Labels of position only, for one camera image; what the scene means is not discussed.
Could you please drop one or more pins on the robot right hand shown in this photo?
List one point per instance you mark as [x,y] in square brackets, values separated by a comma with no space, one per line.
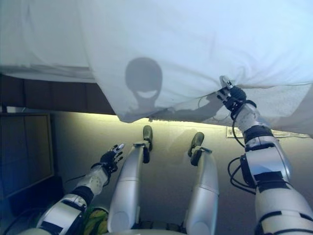
[236,96]

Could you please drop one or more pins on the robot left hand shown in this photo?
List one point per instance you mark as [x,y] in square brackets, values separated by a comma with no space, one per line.
[108,160]

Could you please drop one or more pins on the white duvet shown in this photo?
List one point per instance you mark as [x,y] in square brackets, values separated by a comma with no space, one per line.
[183,36]

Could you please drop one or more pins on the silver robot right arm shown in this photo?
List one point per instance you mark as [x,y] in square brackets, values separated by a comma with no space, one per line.
[274,171]

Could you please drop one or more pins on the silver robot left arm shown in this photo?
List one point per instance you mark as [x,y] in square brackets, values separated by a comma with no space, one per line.
[71,208]

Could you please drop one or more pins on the white bed sheet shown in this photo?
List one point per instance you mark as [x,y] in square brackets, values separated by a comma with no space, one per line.
[36,31]

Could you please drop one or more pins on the robot left leg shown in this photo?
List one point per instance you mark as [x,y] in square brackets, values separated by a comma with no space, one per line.
[127,186]

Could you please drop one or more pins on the robot leg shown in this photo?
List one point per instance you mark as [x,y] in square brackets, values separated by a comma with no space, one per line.
[204,191]
[127,186]

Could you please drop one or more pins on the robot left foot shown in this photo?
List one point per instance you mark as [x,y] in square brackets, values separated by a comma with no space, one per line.
[147,133]

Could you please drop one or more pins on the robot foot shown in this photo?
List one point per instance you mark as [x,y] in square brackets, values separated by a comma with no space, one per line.
[147,133]
[196,140]

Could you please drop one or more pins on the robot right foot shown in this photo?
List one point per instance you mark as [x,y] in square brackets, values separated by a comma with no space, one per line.
[196,140]

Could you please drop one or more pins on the green yellow patterned cloth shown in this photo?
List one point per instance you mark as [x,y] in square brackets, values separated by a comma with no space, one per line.
[97,222]

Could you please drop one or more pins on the patterned floor mat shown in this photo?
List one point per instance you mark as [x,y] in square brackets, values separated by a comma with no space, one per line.
[291,134]

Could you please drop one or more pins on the wooden nightstand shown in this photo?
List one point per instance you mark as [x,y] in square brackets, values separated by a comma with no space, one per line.
[24,151]

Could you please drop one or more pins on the robot right leg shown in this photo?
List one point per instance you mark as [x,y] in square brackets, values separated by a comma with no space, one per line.
[204,191]

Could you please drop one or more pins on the white quilted mattress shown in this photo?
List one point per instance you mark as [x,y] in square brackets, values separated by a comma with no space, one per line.
[49,71]

